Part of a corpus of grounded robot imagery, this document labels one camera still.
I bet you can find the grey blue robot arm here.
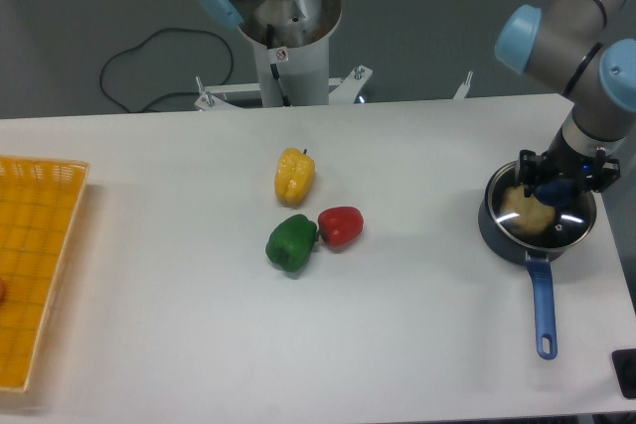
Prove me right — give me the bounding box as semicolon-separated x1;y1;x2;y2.
198;0;635;205

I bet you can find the dark pot blue handle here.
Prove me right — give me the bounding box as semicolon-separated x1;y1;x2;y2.
478;187;577;360

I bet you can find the beige cauliflower toy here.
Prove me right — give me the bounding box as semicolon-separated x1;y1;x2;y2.
497;186;556;236

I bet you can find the black corner device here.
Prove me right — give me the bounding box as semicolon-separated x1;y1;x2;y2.
611;349;636;399

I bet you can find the red bell pepper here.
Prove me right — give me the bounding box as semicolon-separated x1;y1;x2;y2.
318;206;364;248

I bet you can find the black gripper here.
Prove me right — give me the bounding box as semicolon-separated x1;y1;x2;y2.
517;126;621;198

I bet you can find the glass lid blue knob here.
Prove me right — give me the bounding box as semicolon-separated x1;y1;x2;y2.
478;162;597;253

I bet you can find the yellow bell pepper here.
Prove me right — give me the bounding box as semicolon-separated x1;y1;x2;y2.
274;148;316;207

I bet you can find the green bell pepper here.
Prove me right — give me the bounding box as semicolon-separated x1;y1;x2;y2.
265;214;318;273

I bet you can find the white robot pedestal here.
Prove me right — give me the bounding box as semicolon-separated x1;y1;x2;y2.
239;0;342;107

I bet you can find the black floor cable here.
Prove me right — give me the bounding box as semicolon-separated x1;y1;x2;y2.
99;27;235;114

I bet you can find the yellow woven basket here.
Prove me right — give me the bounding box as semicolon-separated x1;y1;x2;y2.
1;156;89;393

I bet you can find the white pedestal base frame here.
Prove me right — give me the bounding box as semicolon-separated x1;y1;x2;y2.
193;65;476;111

